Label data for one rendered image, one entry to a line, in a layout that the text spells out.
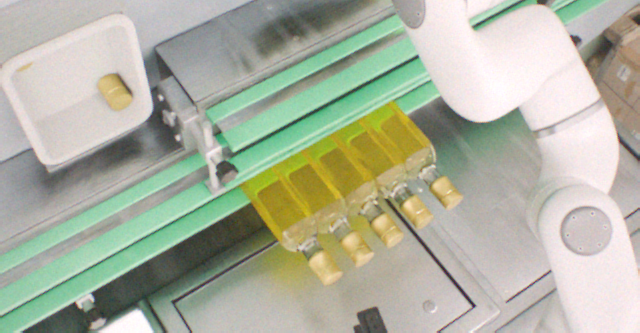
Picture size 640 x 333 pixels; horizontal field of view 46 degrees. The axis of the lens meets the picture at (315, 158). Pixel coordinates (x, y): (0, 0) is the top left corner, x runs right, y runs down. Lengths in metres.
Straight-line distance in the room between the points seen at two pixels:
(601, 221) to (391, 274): 0.54
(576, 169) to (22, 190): 0.77
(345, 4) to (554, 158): 0.48
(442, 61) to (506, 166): 0.68
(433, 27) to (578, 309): 0.33
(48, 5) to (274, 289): 0.57
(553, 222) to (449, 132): 0.70
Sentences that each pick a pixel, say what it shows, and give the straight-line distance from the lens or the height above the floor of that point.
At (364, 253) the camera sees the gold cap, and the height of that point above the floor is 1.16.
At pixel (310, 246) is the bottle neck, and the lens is 1.14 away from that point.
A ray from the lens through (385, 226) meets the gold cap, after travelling 1.16.
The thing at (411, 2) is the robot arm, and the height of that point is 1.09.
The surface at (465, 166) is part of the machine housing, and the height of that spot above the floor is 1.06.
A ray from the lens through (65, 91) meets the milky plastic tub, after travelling 1.14.
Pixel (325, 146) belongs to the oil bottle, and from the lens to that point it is 1.21.
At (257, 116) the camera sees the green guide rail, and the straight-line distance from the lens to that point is 1.11.
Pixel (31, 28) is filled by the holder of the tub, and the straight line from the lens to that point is 0.99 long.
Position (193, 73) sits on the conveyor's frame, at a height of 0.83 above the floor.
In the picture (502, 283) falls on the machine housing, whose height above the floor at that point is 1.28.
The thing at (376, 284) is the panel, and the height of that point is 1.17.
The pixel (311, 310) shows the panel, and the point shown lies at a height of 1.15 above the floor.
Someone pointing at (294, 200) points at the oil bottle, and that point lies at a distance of 1.15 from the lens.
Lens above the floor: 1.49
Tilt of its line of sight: 25 degrees down
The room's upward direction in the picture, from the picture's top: 142 degrees clockwise
